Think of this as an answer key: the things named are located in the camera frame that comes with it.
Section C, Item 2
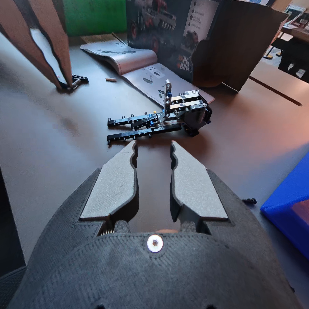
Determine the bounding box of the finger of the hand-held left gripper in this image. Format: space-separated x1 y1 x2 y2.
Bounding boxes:
29 0 73 89
0 0 66 90

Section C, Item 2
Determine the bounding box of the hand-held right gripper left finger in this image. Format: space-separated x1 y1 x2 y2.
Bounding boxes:
79 140 140 224

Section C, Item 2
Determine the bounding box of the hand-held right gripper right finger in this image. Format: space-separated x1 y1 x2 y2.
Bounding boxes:
170 141 229 225

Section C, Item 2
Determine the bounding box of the long black lego beam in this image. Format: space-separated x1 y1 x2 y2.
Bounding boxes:
58 74 89 92

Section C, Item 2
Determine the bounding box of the black grey lego chassis assembly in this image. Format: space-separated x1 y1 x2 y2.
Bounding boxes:
107 79 213 147

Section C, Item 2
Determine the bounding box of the open lego instruction booklet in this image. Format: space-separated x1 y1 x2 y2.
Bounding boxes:
80 40 215 108

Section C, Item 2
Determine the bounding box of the dark lego set box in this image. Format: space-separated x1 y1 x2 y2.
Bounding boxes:
126 0 290 94

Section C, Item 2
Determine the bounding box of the large green plastic bin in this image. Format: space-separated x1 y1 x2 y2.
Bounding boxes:
62 0 127 38

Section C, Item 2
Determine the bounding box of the brown cardboard sheet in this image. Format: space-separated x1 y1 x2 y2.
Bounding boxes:
80 33 129 47

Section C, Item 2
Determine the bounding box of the blue plastic bin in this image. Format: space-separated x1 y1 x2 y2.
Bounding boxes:
260 152 309 262

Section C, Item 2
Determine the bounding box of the background desk with black legs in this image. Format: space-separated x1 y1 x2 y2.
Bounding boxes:
278 14 309 78

